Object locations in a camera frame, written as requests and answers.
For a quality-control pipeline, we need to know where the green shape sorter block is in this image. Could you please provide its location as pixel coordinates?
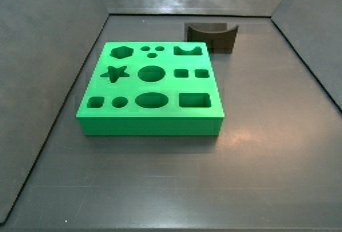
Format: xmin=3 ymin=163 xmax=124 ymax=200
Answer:
xmin=76 ymin=42 xmax=225 ymax=136

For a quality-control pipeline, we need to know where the black curved holder block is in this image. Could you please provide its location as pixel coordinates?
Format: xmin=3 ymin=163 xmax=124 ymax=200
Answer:
xmin=184 ymin=23 xmax=239 ymax=54

